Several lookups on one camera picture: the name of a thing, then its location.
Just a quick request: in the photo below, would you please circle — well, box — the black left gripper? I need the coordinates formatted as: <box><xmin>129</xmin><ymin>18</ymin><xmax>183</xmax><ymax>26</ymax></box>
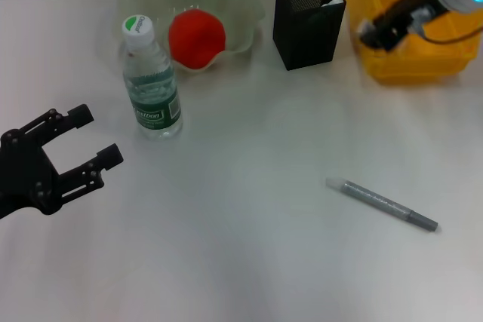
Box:
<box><xmin>0</xmin><ymin>103</ymin><xmax>124</xmax><ymax>221</ymax></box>

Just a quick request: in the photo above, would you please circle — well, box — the clear green-label water bottle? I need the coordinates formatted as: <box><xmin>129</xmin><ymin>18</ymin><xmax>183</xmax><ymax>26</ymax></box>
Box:
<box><xmin>121</xmin><ymin>14</ymin><xmax>185</xmax><ymax>141</ymax></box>

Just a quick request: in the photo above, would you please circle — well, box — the red ball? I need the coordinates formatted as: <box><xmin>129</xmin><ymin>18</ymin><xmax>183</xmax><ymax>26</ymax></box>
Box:
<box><xmin>168</xmin><ymin>9</ymin><xmax>229</xmax><ymax>70</ymax></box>

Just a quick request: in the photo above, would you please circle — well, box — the grey glitter pen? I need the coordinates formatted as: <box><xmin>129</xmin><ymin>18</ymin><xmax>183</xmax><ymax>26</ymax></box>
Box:
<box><xmin>325</xmin><ymin>176</ymin><xmax>439</xmax><ymax>233</ymax></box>

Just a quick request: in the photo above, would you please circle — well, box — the black mesh pen holder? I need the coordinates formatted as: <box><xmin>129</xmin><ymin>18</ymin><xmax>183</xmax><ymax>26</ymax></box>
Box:
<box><xmin>272</xmin><ymin>0</ymin><xmax>347</xmax><ymax>71</ymax></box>

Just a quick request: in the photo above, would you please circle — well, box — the pale green wavy fruit plate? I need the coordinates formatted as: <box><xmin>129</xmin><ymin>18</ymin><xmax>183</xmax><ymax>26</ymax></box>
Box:
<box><xmin>118</xmin><ymin>0</ymin><xmax>266</xmax><ymax>74</ymax></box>

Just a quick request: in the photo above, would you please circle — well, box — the yellow plastic storage bin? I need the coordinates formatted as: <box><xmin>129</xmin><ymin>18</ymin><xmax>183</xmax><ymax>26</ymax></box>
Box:
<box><xmin>345</xmin><ymin>0</ymin><xmax>483</xmax><ymax>85</ymax></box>

